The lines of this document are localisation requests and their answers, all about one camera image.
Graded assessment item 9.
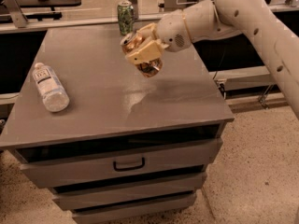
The green soda can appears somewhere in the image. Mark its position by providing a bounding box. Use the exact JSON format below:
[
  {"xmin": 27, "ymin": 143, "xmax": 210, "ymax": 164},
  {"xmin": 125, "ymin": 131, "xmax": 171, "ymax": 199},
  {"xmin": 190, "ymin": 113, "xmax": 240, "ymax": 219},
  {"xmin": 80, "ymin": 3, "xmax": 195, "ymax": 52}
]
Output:
[{"xmin": 117, "ymin": 1, "xmax": 134, "ymax": 35}]

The grey drawer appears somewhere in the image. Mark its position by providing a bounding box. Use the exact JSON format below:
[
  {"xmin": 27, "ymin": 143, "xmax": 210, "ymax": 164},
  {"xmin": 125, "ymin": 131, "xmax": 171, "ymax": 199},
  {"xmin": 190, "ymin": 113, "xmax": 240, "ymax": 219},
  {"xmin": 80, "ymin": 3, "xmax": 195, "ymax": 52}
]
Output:
[
  {"xmin": 53, "ymin": 172, "xmax": 206, "ymax": 210},
  {"xmin": 71, "ymin": 191, "xmax": 198, "ymax": 224},
  {"xmin": 21, "ymin": 138, "xmax": 222, "ymax": 188}
]

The middle grey drawer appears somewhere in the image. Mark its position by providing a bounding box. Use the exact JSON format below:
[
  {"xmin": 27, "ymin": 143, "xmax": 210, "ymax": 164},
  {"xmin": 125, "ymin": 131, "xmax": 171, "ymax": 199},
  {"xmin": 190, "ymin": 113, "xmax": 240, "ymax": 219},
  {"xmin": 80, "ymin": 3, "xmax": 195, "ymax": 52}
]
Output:
[{"xmin": 53, "ymin": 172, "xmax": 206, "ymax": 210}]

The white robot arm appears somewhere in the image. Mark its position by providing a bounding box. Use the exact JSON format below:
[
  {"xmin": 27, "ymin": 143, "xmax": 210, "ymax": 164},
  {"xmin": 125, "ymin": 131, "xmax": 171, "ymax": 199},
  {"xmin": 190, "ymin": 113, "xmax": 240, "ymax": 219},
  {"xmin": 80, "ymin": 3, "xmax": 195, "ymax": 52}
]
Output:
[{"xmin": 121, "ymin": 0, "xmax": 299, "ymax": 118}]

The black drawer handle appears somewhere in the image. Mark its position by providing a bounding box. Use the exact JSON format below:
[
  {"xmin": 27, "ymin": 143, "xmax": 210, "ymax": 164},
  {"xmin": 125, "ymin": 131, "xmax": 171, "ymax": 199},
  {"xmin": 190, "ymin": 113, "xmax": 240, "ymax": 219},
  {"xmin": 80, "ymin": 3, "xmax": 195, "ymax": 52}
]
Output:
[{"xmin": 113, "ymin": 158, "xmax": 146, "ymax": 172}]

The grey metal rail frame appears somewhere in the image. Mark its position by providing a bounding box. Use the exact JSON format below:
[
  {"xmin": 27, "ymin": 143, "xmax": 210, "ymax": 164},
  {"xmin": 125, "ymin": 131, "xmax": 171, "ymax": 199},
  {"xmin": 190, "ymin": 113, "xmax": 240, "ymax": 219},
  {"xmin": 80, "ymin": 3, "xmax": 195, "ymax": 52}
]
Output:
[{"xmin": 0, "ymin": 0, "xmax": 299, "ymax": 35}]

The bottom grey drawer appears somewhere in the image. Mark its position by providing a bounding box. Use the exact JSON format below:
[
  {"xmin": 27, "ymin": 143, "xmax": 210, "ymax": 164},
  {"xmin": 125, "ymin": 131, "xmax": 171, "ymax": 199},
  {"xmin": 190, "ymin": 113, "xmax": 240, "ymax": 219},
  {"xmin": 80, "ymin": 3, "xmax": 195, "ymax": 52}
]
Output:
[{"xmin": 71, "ymin": 191, "xmax": 198, "ymax": 224}]

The grey drawer cabinet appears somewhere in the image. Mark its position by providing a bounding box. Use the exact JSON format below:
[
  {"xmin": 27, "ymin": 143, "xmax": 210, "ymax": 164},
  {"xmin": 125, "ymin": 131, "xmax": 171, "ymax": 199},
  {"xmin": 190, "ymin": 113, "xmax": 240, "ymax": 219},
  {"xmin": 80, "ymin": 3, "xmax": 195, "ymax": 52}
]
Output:
[{"xmin": 1, "ymin": 24, "xmax": 234, "ymax": 216}]

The clear plastic water bottle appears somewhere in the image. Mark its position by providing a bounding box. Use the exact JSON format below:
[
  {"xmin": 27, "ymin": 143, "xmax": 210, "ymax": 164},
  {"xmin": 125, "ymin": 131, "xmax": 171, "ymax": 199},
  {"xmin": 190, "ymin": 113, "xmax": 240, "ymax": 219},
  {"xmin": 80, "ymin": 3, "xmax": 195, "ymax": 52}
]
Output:
[{"xmin": 32, "ymin": 63, "xmax": 70, "ymax": 113}]

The black hanging cable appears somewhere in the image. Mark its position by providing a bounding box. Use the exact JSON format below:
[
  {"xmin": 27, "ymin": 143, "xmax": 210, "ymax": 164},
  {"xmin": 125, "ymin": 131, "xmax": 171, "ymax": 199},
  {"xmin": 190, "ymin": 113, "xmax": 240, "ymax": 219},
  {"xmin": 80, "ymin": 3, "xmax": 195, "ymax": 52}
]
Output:
[{"xmin": 211, "ymin": 47, "xmax": 228, "ymax": 73}]

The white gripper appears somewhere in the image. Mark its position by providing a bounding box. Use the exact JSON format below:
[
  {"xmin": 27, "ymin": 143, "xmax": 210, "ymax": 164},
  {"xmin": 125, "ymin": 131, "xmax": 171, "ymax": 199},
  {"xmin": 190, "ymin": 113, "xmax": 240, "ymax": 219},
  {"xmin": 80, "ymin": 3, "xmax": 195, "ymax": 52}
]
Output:
[{"xmin": 125, "ymin": 9, "xmax": 192, "ymax": 64}]

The orange soda can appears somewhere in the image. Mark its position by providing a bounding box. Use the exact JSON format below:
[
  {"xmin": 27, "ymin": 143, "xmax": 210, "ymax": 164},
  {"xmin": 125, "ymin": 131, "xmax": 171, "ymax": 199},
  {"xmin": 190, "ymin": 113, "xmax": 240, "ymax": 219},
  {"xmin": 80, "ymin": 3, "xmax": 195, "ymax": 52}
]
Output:
[{"xmin": 120, "ymin": 32, "xmax": 164, "ymax": 77}]

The top grey drawer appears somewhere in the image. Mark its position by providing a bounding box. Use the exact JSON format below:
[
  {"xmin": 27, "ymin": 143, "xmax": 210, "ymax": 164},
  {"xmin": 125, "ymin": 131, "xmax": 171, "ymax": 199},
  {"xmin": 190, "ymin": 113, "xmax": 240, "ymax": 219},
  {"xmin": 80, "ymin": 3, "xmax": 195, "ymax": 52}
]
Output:
[{"xmin": 21, "ymin": 138, "xmax": 222, "ymax": 188}]

